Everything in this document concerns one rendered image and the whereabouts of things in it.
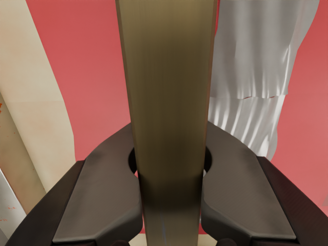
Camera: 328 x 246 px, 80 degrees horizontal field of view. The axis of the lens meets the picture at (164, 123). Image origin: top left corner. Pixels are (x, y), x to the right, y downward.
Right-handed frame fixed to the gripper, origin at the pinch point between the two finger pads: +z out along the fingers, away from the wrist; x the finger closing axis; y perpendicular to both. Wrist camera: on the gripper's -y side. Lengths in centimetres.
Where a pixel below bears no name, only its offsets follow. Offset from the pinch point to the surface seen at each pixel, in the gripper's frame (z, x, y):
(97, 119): 5.3, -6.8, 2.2
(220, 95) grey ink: 4.8, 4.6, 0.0
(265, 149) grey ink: 4.7, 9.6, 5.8
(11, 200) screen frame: 1.8, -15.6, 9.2
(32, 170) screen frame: 4.9, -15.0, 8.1
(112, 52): 5.3, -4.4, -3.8
